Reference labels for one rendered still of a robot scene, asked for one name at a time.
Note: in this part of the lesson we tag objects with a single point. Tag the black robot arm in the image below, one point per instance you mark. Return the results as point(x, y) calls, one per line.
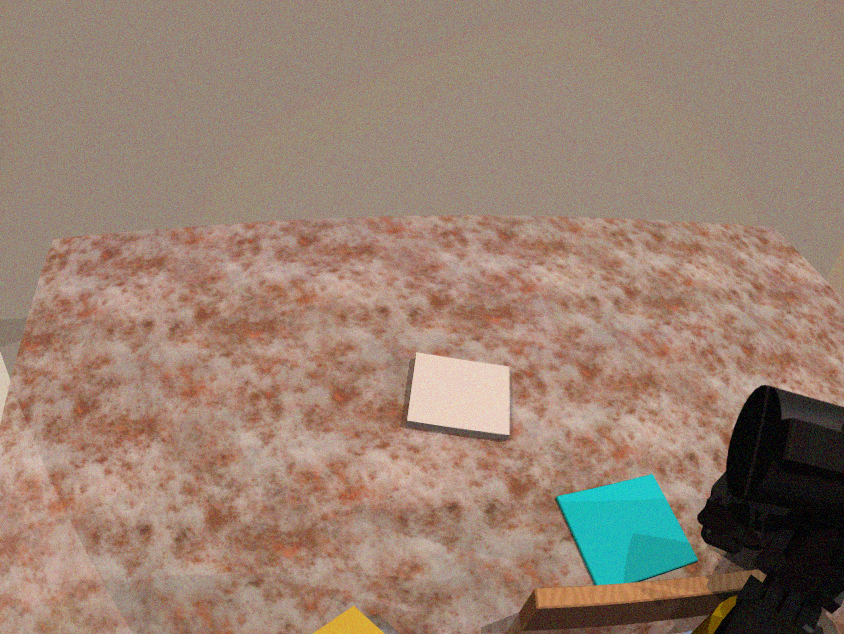
point(785, 457)

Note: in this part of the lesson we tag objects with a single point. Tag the yellow block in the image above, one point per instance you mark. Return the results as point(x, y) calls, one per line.
point(351, 621)

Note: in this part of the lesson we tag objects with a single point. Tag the beige flat rectangular block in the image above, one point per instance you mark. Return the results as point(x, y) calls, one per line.
point(459, 396)

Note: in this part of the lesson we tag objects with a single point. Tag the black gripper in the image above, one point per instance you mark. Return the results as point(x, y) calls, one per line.
point(809, 576)

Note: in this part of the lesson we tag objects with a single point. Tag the brown wooden bar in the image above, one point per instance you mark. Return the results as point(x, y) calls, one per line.
point(555, 608)

